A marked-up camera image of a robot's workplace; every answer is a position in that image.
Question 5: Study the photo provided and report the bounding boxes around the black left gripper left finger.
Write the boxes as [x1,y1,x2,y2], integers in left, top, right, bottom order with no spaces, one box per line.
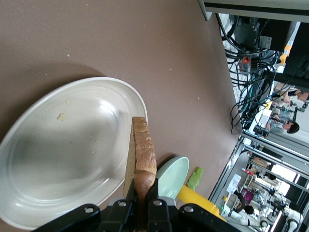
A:
[32,178,140,232]

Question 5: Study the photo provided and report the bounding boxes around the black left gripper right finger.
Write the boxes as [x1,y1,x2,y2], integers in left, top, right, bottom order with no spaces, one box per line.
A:
[144,178,244,232]

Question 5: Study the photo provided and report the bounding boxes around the green lettuce leaf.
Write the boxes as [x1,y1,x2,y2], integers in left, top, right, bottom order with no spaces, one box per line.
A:
[187,166,204,191]

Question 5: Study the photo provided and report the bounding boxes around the brown bread slice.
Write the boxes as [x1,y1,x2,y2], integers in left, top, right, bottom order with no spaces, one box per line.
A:
[123,116,157,232]

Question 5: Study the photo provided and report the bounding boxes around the mint green plate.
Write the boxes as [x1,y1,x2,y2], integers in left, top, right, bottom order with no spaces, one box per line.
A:
[155,156,190,200]

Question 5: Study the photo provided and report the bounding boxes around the beige plate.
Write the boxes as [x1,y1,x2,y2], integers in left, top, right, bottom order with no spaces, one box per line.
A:
[0,76,148,231]

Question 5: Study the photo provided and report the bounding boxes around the yellow mustard squeeze bottle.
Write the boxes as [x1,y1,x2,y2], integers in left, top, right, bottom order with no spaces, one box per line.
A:
[177,185,228,222]

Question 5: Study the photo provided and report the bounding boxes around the person with dark hair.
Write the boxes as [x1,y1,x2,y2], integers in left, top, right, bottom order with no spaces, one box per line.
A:
[265,116,301,136]

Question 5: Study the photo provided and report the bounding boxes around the orange grey plug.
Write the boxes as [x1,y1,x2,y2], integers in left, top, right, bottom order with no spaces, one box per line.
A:
[242,57,252,73]

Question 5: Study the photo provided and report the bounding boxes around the grey electronics box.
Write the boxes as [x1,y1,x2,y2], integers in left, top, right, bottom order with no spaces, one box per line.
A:
[234,14,273,50]

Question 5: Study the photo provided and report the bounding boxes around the yellow tag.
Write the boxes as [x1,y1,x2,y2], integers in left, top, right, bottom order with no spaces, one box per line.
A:
[280,41,294,65]

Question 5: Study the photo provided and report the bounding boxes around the black monitor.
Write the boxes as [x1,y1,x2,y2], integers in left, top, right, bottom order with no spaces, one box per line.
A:
[283,21,309,82]

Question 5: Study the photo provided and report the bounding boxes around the aluminium cell frame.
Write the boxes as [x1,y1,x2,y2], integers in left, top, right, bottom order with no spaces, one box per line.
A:
[209,134,309,202]

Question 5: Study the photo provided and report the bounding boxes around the long thin black cable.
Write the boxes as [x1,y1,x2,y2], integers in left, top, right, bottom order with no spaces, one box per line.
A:
[229,95,245,135]

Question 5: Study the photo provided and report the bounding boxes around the aluminium profile post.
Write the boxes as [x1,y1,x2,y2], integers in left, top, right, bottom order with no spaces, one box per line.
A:
[197,0,309,24]

